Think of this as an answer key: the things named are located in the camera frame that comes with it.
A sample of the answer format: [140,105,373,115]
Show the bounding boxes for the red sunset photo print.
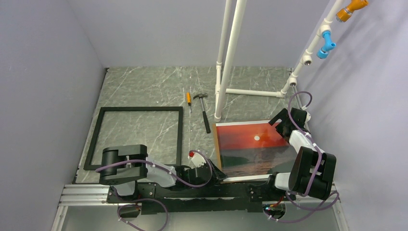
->
[225,120,297,179]

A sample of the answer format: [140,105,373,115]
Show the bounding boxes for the orange handled screwdriver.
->
[186,92,192,113]

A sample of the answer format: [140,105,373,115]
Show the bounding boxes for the black wooden picture frame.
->
[83,106,184,171]

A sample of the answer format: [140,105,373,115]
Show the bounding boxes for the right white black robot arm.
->
[265,108,337,200]

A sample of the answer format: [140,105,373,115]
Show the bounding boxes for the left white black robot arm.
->
[95,145,228,202]

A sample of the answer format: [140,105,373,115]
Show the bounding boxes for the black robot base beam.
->
[106,181,285,212]

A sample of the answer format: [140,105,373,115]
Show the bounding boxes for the white PVC pipe structure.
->
[214,0,344,122]

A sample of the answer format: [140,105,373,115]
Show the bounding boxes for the blue pipe fitting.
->
[317,30,336,59]

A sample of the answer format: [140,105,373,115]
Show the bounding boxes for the steel claw hammer black grip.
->
[193,93,211,134]

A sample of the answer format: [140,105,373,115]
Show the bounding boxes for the orange pipe fitting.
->
[336,0,369,23]

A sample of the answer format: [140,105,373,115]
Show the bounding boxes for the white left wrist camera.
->
[188,151,206,167]

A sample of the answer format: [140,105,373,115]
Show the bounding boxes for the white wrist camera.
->
[188,151,206,167]
[305,111,311,123]

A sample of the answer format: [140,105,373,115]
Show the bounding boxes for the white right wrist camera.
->
[305,111,311,123]

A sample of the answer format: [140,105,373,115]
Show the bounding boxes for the aluminium extrusion rail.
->
[59,184,109,206]

